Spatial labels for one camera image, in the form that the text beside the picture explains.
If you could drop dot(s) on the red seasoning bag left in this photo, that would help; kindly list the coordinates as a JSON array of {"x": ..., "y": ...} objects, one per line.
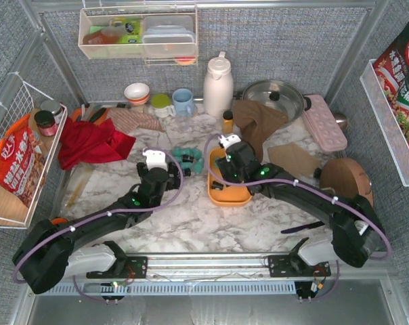
[{"x": 21, "y": 166}]

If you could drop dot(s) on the white orange striped bowl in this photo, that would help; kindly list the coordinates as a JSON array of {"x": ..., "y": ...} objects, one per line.
[{"x": 137, "y": 93}]

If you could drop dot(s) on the orange cup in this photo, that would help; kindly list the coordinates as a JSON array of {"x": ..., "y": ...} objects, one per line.
[{"x": 59, "y": 220}]

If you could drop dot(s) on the striped beige cloth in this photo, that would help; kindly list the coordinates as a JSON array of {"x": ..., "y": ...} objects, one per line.
[{"x": 127, "y": 120}]

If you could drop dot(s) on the orange spice bottle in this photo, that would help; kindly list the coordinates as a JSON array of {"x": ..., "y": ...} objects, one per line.
[{"x": 228, "y": 122}]

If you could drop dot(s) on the brown cork mat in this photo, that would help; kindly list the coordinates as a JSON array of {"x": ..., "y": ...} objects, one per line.
[{"x": 293, "y": 159}]

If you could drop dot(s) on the green drink bottle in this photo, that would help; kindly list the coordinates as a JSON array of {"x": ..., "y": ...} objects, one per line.
[{"x": 133, "y": 30}]

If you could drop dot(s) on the red seasoning bags right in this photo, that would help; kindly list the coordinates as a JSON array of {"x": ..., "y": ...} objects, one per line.
[{"x": 392, "y": 70}]

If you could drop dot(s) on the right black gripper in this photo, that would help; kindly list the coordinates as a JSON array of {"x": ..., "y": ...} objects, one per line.
[{"x": 223, "y": 166}]

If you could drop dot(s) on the black coffee capsule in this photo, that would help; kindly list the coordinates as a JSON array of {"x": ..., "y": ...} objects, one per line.
[{"x": 217, "y": 186}]

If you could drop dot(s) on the white wire basket right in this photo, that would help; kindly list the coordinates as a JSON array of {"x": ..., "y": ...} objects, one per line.
[{"x": 394, "y": 138}]

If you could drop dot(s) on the silver lidded jar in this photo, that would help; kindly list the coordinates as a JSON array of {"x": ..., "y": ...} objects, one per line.
[{"x": 55, "y": 108}]

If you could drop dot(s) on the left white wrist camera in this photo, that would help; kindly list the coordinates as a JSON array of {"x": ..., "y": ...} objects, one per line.
[{"x": 155, "y": 159}]

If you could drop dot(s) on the cream wall storage rack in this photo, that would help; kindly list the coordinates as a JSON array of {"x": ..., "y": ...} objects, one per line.
[{"x": 98, "y": 39}]

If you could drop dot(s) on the teal capsule right edge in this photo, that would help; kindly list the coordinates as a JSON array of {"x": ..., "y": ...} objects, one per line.
[{"x": 198, "y": 166}]

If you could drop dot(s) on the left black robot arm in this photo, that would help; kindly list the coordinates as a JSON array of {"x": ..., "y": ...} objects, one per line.
[{"x": 52, "y": 252}]

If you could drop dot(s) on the orange plastic storage basket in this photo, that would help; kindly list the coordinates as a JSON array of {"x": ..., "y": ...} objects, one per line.
[{"x": 230, "y": 196}]

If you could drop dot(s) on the round wooden board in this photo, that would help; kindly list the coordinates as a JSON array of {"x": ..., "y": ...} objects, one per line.
[{"x": 344, "y": 176}]

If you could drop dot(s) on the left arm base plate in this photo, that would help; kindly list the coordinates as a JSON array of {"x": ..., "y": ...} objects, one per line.
[{"x": 134, "y": 268}]

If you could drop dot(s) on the green lidded white cup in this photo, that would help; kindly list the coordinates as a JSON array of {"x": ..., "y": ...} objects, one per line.
[{"x": 161, "y": 105}]

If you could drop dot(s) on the steel pot with lid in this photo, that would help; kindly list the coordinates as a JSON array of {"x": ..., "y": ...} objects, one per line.
[{"x": 279, "y": 96}]

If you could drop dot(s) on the purple spatula handle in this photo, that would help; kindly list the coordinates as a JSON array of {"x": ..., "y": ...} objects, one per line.
[{"x": 308, "y": 226}]

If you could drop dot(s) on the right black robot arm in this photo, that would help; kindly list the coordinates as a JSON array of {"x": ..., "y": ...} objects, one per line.
[{"x": 356, "y": 229}]

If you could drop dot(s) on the white thermos jug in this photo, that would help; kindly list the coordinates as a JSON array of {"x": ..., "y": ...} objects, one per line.
[{"x": 218, "y": 88}]

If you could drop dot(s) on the clear plastic food containers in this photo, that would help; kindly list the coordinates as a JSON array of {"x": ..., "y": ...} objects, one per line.
[{"x": 168, "y": 36}]

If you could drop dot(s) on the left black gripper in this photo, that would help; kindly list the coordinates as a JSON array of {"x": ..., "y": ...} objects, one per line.
[{"x": 173, "y": 169}]

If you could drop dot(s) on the blue mug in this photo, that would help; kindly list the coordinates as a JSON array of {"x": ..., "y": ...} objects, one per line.
[{"x": 183, "y": 101}]

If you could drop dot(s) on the pink egg tray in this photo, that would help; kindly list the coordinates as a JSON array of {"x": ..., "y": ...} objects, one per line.
[{"x": 322, "y": 126}]

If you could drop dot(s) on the brown towel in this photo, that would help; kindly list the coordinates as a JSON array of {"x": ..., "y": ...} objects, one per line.
[{"x": 257, "y": 123}]

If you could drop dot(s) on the dark lidded jar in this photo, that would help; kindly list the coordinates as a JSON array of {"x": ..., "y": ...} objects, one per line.
[{"x": 46, "y": 123}]

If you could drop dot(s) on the white wire basket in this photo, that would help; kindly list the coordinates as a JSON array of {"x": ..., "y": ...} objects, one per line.
[
  {"x": 13, "y": 213},
  {"x": 394, "y": 138}
]

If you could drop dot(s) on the white wire basket left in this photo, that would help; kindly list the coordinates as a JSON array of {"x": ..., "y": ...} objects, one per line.
[{"x": 13, "y": 213}]

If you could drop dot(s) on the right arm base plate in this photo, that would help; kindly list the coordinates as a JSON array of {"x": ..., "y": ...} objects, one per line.
[{"x": 287, "y": 266}]

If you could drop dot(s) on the red cloth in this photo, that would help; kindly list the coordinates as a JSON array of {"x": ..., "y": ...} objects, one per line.
[{"x": 85, "y": 142}]

